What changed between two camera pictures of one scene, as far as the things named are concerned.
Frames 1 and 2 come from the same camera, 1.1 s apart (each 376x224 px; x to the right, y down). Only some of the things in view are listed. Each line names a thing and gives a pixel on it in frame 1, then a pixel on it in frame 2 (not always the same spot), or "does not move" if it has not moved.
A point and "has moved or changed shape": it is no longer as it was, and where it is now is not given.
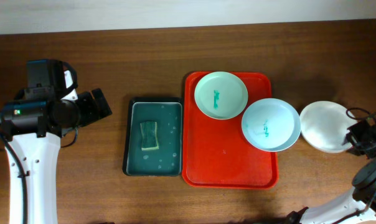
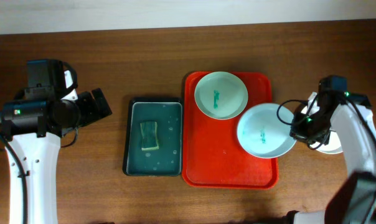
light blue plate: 271,124 has moved or changed shape
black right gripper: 353,138 -> 296,129
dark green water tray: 167,159 does not move
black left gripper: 94,113 does not move
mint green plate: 221,96 does not move
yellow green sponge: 149,135 does not move
